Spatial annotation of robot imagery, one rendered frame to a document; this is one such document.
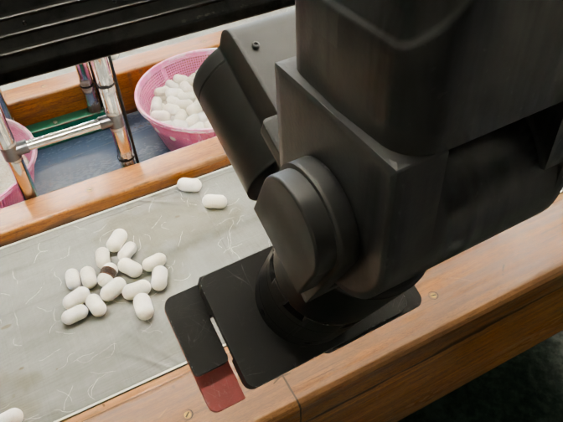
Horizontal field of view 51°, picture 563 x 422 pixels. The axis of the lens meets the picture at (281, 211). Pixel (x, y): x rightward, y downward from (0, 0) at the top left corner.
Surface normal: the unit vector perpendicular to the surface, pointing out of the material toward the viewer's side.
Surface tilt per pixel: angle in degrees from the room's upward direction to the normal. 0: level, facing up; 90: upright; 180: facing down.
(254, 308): 27
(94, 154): 0
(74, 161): 0
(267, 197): 90
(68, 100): 90
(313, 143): 90
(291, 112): 90
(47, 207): 0
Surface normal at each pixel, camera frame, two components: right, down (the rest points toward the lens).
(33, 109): 0.46, 0.60
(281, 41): 0.14, -0.43
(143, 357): -0.04, -0.72
